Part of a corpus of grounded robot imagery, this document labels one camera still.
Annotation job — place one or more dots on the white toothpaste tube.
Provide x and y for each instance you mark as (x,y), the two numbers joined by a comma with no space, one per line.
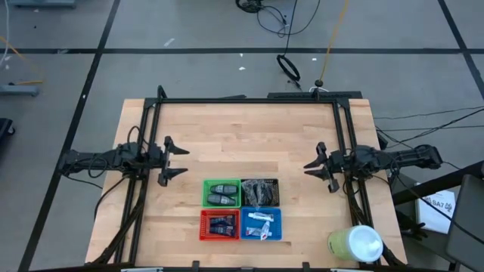
(260,216)

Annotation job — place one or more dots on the dark blue tube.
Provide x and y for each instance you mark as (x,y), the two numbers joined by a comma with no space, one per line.
(223,220)
(222,230)

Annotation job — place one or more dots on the small white tube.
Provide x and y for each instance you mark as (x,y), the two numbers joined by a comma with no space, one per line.
(254,232)

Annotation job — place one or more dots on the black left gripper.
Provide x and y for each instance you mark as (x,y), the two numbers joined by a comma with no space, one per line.
(157,158)

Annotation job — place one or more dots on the dark grey panel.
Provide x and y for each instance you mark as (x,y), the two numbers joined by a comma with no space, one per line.
(469,226)

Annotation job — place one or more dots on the blue plastic basket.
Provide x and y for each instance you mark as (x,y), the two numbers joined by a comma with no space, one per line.
(276,217)

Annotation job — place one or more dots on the white cardboard box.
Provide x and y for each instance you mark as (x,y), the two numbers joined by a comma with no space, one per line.
(435,211)

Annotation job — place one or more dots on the red plastic basket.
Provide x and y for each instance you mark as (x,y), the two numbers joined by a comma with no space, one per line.
(203,226)

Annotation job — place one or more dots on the grey desk foot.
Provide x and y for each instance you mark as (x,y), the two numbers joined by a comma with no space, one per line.
(19,90)
(41,3)

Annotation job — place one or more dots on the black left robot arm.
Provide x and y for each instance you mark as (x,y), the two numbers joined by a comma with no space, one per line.
(94,156)

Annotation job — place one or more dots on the green plastic basket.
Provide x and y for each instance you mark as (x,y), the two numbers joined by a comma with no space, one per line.
(204,200)

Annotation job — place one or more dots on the black plastic basket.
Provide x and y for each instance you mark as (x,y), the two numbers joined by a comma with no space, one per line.
(276,192)

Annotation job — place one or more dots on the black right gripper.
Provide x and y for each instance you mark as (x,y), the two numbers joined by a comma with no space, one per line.
(336,164)

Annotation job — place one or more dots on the black metal beam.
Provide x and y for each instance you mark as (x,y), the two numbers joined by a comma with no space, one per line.
(435,185)

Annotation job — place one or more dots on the black item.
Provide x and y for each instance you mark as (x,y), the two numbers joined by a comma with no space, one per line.
(250,192)
(265,193)

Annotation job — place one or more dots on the long black box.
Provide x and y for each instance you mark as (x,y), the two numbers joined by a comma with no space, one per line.
(314,95)

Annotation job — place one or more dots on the black aluminium frame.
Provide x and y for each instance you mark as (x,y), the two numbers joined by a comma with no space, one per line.
(246,100)

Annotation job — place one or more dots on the green canister with white lid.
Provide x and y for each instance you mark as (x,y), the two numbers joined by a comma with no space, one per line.
(363,243)

